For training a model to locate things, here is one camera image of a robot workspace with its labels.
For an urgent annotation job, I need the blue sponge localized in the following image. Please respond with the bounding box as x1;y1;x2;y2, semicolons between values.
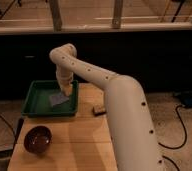
49;92;69;107

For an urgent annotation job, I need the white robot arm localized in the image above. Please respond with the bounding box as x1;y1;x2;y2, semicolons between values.
49;43;166;171

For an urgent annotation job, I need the green plastic tray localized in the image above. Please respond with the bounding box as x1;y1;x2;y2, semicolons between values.
22;80;78;118

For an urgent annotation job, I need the dark block with tan top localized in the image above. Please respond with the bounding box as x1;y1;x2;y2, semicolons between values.
92;105;106;116

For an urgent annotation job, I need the dark red bowl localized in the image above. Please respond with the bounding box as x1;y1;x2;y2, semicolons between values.
24;126;52;155

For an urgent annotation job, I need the dark blue floor device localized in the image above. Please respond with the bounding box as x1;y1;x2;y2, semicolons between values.
174;92;192;108

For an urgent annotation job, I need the black cable on left floor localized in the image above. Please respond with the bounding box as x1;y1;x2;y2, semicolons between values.
0;105;17;141

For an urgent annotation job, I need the black cable on floor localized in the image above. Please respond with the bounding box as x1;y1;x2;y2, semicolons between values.
0;105;17;141
157;104;190;171

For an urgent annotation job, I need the black cable on right floor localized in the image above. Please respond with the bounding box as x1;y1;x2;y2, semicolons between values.
157;104;190;171

